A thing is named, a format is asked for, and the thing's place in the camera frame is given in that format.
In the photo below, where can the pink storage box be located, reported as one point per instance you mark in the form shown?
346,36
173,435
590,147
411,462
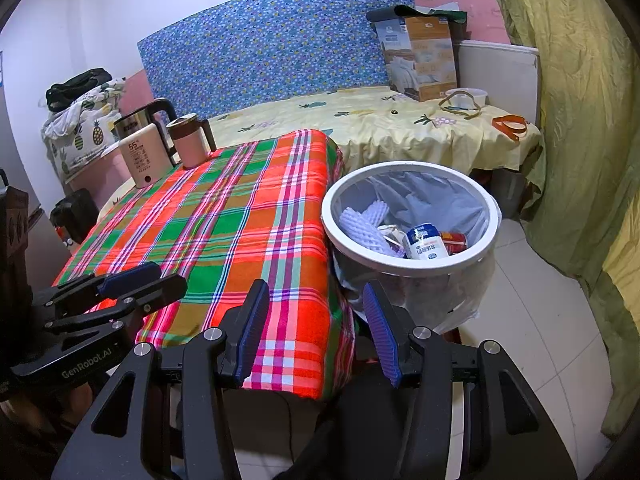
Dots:
95,180

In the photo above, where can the translucent bin liner bag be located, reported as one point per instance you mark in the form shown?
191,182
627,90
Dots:
430,195

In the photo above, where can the pineapple print cloth bundle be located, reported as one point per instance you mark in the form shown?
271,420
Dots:
85,130

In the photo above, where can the large white foam fruit net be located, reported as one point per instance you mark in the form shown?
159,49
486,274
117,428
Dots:
362,232

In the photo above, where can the white panel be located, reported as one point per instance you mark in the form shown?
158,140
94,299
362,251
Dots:
500,80

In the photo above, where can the cardboard quilt box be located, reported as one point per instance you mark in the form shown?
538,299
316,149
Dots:
425,60

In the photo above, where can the yellow pineapple bedsheet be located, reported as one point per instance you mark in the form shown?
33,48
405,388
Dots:
350,120

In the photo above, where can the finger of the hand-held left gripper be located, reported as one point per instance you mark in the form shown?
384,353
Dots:
130,279
160,292

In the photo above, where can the white trash can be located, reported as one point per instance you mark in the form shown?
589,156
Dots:
400,269

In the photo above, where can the small white foam fruit net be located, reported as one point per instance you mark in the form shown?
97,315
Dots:
380,210

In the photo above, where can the black bag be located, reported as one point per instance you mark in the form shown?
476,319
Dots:
75,87

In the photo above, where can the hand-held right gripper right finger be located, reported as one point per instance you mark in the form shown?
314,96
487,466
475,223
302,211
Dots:
382,330

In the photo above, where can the white bowl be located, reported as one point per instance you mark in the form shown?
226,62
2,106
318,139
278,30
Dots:
475,95

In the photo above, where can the red cup clear lid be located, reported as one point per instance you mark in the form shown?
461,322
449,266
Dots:
454,242

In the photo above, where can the dark green bag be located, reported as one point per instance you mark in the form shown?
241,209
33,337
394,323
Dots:
452,22

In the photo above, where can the blue floral headboard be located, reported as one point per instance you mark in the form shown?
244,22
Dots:
275,45

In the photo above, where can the grey storage box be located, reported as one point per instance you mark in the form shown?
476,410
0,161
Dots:
507,192

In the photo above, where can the plaid tablecloth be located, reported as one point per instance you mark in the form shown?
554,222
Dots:
225,210

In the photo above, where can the yellow-green curtain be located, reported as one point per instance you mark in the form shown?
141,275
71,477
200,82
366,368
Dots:
575,110

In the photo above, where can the pink steel electric kettle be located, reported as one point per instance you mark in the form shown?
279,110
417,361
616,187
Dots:
142,160

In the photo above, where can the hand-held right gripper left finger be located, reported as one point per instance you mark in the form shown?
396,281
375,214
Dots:
252,330

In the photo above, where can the black bag flap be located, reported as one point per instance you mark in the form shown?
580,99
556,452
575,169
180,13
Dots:
395,14

